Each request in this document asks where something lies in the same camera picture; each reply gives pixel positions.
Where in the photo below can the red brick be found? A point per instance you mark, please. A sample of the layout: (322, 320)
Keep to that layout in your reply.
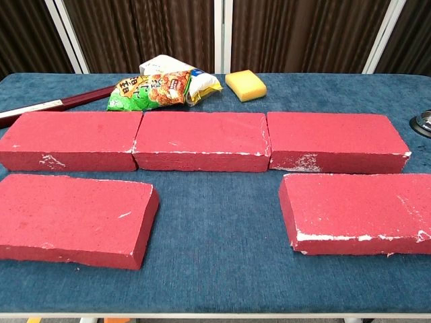
(202, 134)
(67, 215)
(74, 134)
(353, 208)
(336, 134)

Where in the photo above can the metal bowl at edge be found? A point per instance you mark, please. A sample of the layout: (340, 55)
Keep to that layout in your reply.
(422, 122)

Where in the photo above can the blue felt table cover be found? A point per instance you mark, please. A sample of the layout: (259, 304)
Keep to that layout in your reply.
(215, 235)

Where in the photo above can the white yellow snack bag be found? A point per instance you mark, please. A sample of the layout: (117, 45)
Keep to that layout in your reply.
(202, 84)

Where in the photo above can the yellow sponge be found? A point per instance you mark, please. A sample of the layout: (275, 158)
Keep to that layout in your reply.
(246, 84)

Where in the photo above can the green orange snack bag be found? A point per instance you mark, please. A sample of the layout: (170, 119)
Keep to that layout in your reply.
(151, 92)

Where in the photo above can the brown pleated partition panel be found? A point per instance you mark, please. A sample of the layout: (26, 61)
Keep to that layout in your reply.
(144, 30)
(303, 33)
(23, 33)
(414, 40)

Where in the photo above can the long dark red box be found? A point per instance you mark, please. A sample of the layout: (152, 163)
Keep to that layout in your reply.
(50, 106)

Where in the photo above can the white partition post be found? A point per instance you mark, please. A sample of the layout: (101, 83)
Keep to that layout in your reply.
(67, 37)
(384, 37)
(222, 33)

